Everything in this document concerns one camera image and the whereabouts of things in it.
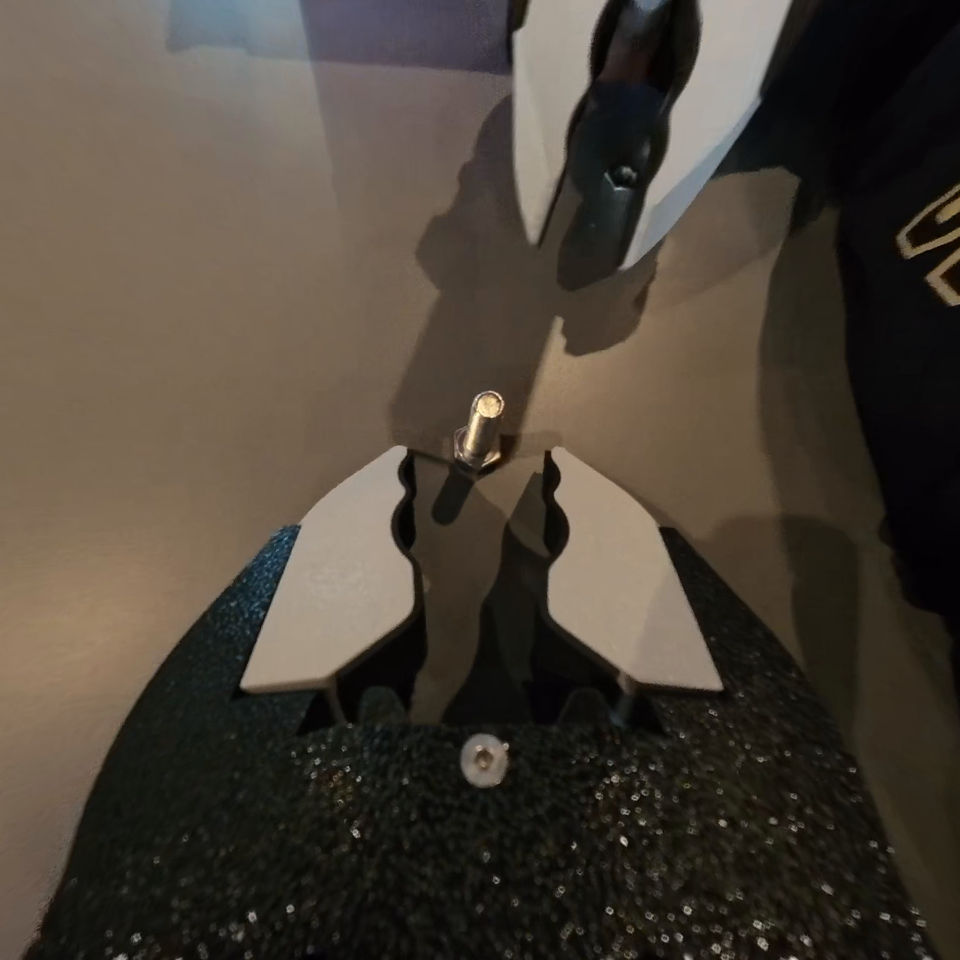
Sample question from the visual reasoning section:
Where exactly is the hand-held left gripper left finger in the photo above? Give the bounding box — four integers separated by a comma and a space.
240, 444, 430, 726

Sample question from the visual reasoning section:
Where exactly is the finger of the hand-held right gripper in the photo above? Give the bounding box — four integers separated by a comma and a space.
512, 0, 625, 249
621, 0, 798, 273

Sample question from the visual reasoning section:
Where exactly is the person's navy sweatshirt torso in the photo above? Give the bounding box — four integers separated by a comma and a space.
738, 0, 960, 627

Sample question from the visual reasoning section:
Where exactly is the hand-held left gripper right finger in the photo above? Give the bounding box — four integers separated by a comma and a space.
506, 446, 725, 726

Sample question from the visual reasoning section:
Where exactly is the silver hex bolt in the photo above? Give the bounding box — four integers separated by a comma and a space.
450, 388, 513, 476

